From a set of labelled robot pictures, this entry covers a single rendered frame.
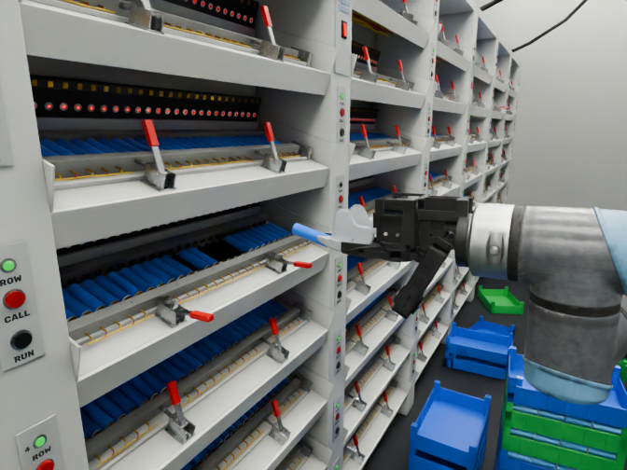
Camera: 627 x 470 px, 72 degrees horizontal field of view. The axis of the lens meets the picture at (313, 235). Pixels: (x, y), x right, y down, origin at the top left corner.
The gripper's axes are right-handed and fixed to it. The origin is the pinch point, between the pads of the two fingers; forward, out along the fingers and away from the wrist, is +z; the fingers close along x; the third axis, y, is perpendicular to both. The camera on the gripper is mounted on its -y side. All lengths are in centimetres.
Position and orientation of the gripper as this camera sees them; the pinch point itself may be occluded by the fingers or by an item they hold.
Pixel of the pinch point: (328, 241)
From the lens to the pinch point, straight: 63.7
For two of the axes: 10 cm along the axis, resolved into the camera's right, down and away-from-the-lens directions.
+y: -0.3, -9.8, -2.1
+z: -8.7, -0.8, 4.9
